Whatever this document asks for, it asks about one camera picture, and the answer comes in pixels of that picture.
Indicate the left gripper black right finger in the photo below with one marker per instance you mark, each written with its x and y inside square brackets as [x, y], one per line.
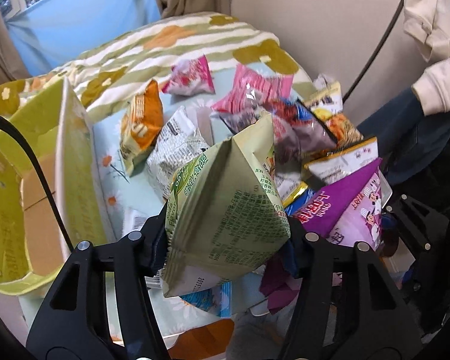
[348, 306]

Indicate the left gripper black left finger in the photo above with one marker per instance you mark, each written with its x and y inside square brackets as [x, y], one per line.
[72, 321]

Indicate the purple snack bag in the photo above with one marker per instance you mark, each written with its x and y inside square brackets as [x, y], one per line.
[347, 211]

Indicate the white orange snack bag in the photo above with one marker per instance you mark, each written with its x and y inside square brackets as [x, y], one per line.
[338, 165]

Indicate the pale green snack bag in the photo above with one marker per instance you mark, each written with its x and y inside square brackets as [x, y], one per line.
[224, 215]

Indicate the cartoon figure snack bag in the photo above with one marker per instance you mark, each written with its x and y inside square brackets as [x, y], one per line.
[297, 131]

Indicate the white text snack bag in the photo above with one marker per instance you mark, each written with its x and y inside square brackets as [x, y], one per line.
[178, 143]

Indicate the green cardboard box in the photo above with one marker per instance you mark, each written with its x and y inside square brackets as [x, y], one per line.
[32, 247]

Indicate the daisy print tablecloth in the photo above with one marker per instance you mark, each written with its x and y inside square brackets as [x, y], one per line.
[138, 199]

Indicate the yellow snack bag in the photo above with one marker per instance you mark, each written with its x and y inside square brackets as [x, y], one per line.
[290, 190]

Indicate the pink striped snack bag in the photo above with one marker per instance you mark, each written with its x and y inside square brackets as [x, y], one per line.
[250, 89]

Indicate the pink white snack bag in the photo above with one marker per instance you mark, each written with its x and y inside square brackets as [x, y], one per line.
[189, 77]

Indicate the striped floral blanket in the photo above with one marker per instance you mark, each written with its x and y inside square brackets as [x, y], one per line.
[106, 77]

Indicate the blue window cloth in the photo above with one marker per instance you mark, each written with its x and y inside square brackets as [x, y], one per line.
[53, 32]

